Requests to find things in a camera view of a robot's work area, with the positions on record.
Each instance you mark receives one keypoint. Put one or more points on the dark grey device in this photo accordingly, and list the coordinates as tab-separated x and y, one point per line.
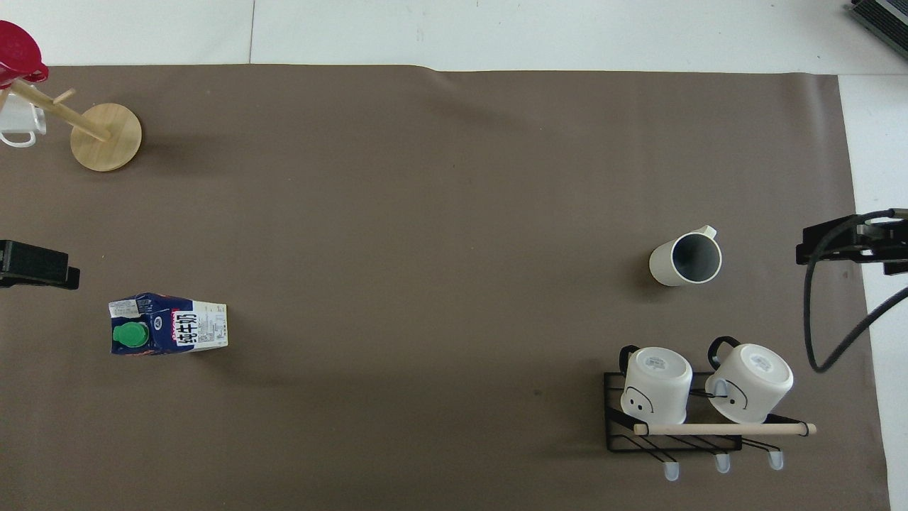
883	18

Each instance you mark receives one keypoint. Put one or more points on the blue white milk carton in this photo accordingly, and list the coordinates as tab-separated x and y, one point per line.
181	328

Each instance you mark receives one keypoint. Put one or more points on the red cup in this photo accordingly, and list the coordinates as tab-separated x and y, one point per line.
15	50

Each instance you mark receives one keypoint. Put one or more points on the wooden mug tree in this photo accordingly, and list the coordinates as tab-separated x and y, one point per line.
106	139

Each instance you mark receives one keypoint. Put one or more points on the white pitcher grey inside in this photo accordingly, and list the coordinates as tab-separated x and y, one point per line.
674	262

